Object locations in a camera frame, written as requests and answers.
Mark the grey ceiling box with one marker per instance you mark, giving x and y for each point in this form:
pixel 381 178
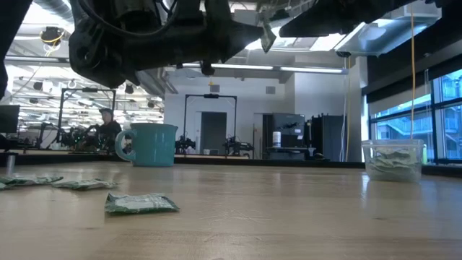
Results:
pixel 247 16

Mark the black monitor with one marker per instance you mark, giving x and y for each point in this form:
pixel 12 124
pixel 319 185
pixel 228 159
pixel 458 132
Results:
pixel 9 119

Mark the white canister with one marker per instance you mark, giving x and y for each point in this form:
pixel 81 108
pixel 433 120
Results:
pixel 276 139

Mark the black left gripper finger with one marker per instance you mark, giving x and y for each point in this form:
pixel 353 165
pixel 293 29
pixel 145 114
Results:
pixel 231 47
pixel 234 30

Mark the person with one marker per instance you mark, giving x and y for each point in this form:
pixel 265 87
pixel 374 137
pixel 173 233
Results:
pixel 108 130

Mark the black cabinet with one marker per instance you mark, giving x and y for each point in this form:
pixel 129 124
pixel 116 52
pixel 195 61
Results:
pixel 288 124
pixel 328 137

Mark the green bottle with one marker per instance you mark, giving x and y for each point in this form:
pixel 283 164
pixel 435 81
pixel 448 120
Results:
pixel 425 155

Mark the distant wooden table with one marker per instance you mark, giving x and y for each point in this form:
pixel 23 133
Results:
pixel 43 152
pixel 209 156

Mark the long ceiling light bar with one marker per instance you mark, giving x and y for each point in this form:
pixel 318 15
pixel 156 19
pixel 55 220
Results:
pixel 288 68

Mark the black window frame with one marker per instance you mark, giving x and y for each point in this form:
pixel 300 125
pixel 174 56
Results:
pixel 435 122

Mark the teal ceramic mug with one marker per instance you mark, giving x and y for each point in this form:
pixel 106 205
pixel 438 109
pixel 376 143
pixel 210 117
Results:
pixel 151 144

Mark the silver post with black cap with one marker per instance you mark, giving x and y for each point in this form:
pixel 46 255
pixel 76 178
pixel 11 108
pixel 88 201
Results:
pixel 11 164

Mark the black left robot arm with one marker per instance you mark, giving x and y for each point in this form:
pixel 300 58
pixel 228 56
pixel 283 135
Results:
pixel 94 54

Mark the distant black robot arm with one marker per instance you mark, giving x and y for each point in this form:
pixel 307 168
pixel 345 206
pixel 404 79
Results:
pixel 184 144
pixel 236 146

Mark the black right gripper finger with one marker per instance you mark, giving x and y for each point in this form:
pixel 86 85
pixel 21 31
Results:
pixel 325 28
pixel 325 14

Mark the square wall vent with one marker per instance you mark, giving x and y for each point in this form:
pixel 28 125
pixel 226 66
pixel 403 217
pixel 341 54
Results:
pixel 214 88
pixel 270 90

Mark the grey door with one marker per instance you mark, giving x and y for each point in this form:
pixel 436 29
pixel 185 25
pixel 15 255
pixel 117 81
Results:
pixel 213 130

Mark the clear plastic container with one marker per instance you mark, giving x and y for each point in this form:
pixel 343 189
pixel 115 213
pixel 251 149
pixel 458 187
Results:
pixel 365 159

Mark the black gantry frame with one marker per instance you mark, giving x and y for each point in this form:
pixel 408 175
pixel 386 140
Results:
pixel 72 90
pixel 211 96

